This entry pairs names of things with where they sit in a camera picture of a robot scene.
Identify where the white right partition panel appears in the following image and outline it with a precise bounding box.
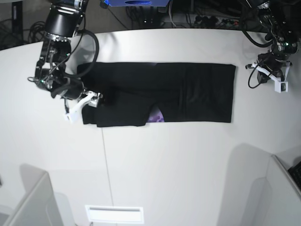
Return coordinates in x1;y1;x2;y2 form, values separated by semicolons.
262;155;301;226

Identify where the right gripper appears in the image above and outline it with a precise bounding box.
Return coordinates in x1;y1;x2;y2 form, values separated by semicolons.
50;79;117;107

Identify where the black T-shirt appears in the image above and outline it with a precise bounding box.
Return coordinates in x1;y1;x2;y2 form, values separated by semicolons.
82;62;236;128

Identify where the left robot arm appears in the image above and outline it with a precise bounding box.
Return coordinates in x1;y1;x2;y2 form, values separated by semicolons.
239;0;300;88

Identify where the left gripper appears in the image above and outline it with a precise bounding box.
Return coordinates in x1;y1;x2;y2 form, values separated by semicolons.
245;53;292;84

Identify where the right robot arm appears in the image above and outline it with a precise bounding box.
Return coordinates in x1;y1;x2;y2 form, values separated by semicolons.
28;0;115;107

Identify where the black keyboard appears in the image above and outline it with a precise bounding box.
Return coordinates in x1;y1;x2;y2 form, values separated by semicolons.
288;162;301;189

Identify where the black tower case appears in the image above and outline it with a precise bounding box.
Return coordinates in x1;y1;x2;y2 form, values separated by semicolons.
11;0;24;41

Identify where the coiled black cable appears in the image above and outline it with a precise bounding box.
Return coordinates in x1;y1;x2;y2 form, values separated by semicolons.
28;21;48;43

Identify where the blue box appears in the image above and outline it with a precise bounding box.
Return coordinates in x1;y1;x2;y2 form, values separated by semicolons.
100;0;169;8

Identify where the white partition panel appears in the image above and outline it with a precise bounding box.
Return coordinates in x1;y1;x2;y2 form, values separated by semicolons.
262;155;301;226
0;164;76;226

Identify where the white left partition panel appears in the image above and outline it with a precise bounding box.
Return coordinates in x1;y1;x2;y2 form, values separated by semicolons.
0;164;76;226

